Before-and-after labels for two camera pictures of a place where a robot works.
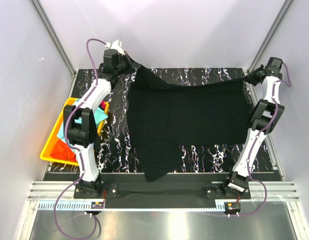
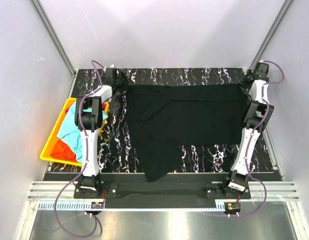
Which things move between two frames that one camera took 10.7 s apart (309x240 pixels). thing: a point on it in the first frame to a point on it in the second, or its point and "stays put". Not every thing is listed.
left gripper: x=131 y=63 to x=126 y=81
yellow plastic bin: x=58 y=127 stays put
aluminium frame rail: x=57 y=42 stays put
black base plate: x=180 y=190 stays put
